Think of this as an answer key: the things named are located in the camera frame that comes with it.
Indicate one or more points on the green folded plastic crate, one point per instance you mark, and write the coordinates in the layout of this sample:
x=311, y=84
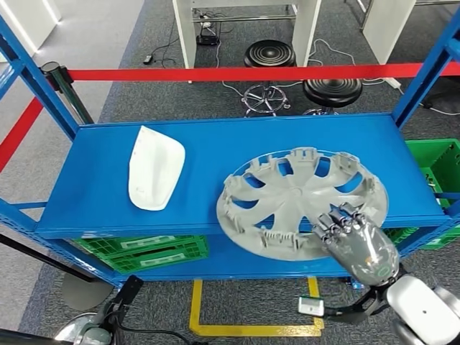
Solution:
x=108, y=244
x=161, y=261

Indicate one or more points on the silver plastic wheel hubcap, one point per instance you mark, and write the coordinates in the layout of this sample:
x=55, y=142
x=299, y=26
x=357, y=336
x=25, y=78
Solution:
x=298, y=195

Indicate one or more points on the short red barrier belt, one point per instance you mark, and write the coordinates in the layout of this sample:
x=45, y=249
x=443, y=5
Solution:
x=18, y=135

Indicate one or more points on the long red barrier belt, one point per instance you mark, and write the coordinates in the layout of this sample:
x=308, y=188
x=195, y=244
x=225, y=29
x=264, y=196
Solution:
x=251, y=74

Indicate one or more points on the black power adapter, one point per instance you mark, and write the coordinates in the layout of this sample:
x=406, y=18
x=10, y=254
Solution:
x=148, y=59

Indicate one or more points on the black device box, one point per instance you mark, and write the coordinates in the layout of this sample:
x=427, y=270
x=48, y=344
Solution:
x=207, y=39

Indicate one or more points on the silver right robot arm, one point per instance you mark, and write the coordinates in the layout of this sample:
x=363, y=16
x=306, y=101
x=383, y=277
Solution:
x=420, y=309

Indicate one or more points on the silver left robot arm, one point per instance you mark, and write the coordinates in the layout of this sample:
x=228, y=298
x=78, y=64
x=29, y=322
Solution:
x=95, y=338

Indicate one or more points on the blue metal shelf rack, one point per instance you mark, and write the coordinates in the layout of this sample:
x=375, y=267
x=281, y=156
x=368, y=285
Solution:
x=251, y=138

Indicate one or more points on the white power strip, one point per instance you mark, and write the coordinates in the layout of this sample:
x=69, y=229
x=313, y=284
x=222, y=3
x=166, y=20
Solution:
x=391, y=83

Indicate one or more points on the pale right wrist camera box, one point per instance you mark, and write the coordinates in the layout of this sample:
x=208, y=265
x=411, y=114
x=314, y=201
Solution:
x=311, y=307

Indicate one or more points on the black round stool chrome base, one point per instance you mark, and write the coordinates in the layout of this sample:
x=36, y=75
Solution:
x=332, y=90
x=269, y=52

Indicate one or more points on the white desk panel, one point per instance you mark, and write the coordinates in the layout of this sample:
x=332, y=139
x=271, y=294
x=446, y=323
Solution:
x=387, y=24

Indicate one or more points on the black chrome barrier stanchion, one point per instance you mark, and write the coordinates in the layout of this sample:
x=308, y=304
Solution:
x=72, y=97

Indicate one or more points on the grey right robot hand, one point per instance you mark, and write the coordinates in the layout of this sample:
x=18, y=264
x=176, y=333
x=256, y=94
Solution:
x=363, y=252

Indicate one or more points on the green open plastic crate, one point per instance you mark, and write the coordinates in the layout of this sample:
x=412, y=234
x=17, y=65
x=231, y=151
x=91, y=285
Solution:
x=442, y=166

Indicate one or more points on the white plastic mirror cover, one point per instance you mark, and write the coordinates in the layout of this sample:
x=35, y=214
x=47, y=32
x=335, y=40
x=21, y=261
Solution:
x=154, y=171

